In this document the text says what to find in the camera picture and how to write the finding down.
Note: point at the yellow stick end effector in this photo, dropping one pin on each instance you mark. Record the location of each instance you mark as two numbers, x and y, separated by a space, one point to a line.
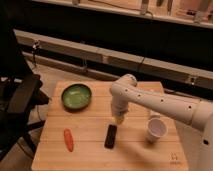
119 119

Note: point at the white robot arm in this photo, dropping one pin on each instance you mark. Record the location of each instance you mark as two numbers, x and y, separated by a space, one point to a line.
193 112

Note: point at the black rectangular remote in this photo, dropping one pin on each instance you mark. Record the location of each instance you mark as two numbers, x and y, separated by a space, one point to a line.
110 137

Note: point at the white block object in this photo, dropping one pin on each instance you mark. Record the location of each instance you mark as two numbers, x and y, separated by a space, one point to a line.
154 114

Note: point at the white paper cup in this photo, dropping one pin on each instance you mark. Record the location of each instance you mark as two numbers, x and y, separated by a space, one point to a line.
156 129

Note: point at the wooden table board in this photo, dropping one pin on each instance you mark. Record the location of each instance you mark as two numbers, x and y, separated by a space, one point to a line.
88 127

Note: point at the green round bowl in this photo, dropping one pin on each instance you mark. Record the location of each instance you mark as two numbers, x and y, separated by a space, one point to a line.
76 96

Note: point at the orange carrot toy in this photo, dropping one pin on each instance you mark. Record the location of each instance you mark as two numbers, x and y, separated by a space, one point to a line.
68 140

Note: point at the black office chair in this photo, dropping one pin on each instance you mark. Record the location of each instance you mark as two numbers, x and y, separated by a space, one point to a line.
19 94

